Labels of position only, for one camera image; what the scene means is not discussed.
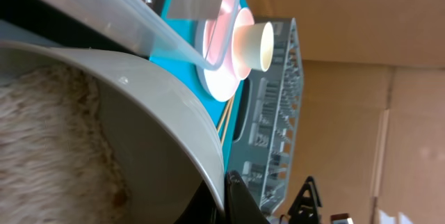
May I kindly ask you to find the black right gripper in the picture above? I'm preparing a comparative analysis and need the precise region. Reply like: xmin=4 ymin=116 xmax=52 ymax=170
xmin=279 ymin=176 xmax=323 ymax=224

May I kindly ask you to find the white rice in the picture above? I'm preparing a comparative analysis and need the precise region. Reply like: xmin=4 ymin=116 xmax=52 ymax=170
xmin=1 ymin=65 xmax=129 ymax=224

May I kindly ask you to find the wooden chopstick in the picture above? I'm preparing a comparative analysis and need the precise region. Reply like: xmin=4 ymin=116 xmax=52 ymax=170
xmin=216 ymin=97 xmax=234 ymax=132
xmin=220 ymin=105 xmax=233 ymax=145

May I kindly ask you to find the pink plate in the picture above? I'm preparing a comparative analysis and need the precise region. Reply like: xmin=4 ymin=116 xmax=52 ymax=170
xmin=195 ymin=0 xmax=240 ymax=102

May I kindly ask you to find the white bowl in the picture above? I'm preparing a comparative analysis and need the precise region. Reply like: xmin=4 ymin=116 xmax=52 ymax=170
xmin=1 ymin=41 xmax=225 ymax=223

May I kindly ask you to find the teal serving tray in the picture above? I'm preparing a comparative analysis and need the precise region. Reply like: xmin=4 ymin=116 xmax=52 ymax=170
xmin=149 ymin=19 xmax=244 ymax=171

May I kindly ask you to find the cream paper cup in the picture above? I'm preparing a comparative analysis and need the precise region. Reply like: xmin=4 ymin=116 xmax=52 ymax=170
xmin=242 ymin=22 xmax=274 ymax=72

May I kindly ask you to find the grey dishwasher rack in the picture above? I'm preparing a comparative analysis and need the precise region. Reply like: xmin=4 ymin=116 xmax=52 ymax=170
xmin=227 ymin=18 xmax=304 ymax=216

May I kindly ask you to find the clear plastic bin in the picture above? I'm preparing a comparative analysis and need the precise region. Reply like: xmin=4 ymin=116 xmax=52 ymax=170
xmin=0 ymin=0 xmax=247 ymax=72

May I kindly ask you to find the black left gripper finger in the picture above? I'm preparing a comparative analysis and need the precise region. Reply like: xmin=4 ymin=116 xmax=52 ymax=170
xmin=225 ymin=170 xmax=269 ymax=224

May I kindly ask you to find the black plastic tray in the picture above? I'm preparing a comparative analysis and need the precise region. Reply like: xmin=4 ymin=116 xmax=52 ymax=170
xmin=1 ymin=0 xmax=152 ymax=58

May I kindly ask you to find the pink bowl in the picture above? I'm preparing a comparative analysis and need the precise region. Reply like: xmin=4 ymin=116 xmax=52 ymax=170
xmin=231 ymin=8 xmax=254 ymax=80

